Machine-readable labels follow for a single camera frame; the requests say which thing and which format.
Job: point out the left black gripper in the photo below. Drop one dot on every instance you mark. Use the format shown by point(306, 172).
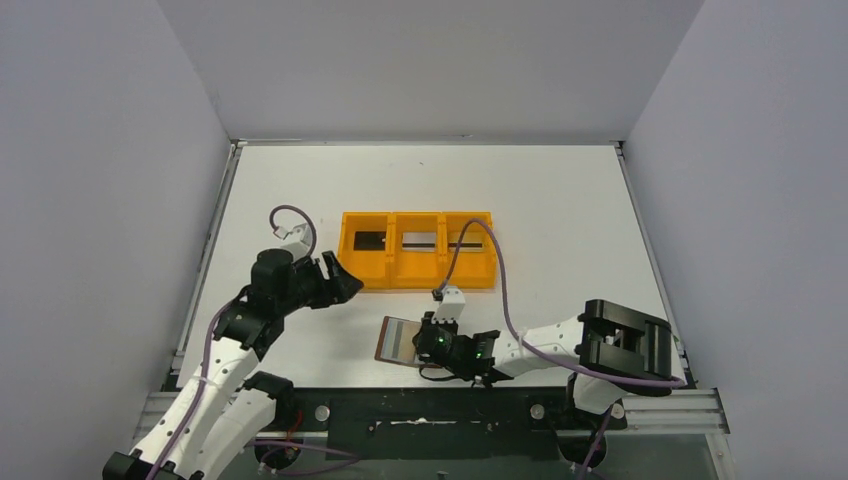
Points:
point(322, 282)

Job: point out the right yellow bin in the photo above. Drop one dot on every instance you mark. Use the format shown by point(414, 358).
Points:
point(469, 270)

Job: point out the yellow bin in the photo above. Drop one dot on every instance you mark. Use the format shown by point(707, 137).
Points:
point(372, 267)
point(415, 270)
point(469, 270)

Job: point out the left yellow bin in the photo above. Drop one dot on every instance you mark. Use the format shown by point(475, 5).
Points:
point(372, 267)

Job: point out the black VIP card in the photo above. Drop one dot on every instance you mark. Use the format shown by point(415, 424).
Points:
point(369, 241)

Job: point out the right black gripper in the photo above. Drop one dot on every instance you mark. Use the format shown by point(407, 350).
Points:
point(424, 339)

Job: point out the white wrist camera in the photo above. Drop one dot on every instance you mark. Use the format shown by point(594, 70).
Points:
point(298, 241)
point(450, 303)

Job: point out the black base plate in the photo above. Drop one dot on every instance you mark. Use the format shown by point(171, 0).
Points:
point(438, 423)

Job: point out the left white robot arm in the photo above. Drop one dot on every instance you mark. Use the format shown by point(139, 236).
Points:
point(228, 400)

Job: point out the white magnetic stripe card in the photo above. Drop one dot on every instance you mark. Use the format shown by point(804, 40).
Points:
point(419, 241)

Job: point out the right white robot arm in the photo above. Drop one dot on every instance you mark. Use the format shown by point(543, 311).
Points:
point(610, 349)

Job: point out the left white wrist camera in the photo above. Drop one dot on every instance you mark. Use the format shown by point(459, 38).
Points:
point(298, 241)

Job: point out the brown leather card holder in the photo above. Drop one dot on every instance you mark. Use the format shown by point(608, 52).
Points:
point(395, 343)

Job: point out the middle yellow bin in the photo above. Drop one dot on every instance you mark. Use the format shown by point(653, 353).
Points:
point(415, 270)

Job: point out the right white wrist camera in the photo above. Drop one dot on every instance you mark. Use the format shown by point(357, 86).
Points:
point(450, 303)

